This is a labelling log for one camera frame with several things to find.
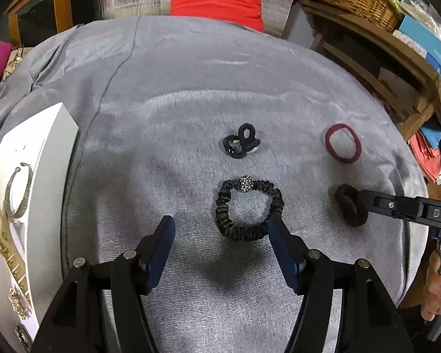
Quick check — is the silver bangle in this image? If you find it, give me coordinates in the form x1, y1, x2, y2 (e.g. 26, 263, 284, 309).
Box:
5, 162, 35, 218

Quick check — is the white box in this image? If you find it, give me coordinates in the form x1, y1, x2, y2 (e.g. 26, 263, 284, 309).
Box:
0, 103, 79, 348

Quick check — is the cream hair claw clip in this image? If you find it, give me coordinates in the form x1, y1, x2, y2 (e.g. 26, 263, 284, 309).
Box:
0, 206, 32, 302

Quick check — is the black scrunchie with rhinestone bead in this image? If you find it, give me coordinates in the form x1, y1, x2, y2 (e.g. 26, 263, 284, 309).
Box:
216, 176, 284, 242

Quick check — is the grey blanket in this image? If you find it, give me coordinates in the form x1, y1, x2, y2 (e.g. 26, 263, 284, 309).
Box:
0, 15, 430, 353

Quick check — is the red folded cloth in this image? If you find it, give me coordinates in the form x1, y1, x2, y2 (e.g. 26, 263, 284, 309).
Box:
410, 127, 441, 184

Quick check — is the gold wrist watch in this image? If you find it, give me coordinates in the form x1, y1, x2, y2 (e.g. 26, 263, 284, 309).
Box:
14, 324, 33, 343

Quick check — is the wooden shelf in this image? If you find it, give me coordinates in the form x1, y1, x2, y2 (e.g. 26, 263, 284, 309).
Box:
300, 0, 441, 142

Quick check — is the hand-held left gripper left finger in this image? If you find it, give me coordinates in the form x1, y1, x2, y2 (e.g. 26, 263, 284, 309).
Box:
31, 215, 176, 353

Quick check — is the brown hair tie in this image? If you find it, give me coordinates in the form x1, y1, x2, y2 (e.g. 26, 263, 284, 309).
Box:
333, 184, 370, 227

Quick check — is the maroon hair tie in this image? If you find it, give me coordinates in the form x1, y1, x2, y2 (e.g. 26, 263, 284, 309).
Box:
324, 123, 363, 163

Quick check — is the red cushion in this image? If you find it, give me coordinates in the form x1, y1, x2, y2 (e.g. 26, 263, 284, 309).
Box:
170, 0, 263, 32

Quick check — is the person's right hand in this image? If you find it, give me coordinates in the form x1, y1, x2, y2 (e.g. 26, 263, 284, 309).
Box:
421, 250, 441, 322

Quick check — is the small black hair tie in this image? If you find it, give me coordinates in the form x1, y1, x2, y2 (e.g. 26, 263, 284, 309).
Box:
223, 123, 261, 160

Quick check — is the beige patterned cloth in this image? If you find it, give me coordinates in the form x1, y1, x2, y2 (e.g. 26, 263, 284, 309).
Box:
2, 46, 34, 79

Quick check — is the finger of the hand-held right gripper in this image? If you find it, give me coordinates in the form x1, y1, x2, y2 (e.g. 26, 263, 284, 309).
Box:
357, 189, 421, 220

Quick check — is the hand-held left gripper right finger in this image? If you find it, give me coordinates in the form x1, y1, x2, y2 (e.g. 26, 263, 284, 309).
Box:
268, 213, 414, 353

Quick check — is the gold brooch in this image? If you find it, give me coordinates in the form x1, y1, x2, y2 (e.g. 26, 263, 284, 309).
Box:
8, 287, 32, 320

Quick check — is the blue box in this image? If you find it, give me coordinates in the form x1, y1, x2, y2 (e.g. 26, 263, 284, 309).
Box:
397, 15, 441, 94

